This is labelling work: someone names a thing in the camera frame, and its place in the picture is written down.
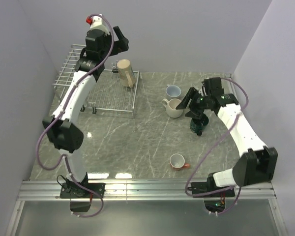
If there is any light blue footed cup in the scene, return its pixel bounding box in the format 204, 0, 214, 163
165, 85, 181, 99

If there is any dark green mug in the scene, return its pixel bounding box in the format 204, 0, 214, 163
189, 114, 209, 136

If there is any aluminium front rail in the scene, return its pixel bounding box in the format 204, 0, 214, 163
17, 179, 276, 201

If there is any pink cup with red handle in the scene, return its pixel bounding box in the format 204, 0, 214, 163
169, 153, 190, 171

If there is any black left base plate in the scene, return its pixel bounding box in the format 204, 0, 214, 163
59, 183, 105, 199

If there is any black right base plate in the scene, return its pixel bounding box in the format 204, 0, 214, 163
187, 182, 235, 198

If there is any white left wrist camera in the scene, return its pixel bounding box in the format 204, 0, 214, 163
86, 16, 107, 31

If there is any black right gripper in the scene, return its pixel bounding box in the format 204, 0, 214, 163
176, 87, 211, 119

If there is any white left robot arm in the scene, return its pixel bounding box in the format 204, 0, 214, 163
43, 26, 129, 198

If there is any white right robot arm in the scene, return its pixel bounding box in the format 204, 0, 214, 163
176, 77, 278, 198

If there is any tall beige dragon mug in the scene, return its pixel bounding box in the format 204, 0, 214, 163
117, 59, 136, 88

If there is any silver wire dish rack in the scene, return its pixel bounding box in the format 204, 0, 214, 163
53, 44, 142, 117

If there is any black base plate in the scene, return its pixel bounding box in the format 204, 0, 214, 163
59, 183, 105, 199
187, 182, 235, 198

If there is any cream speckled mug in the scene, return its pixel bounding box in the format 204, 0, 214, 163
162, 98, 183, 118

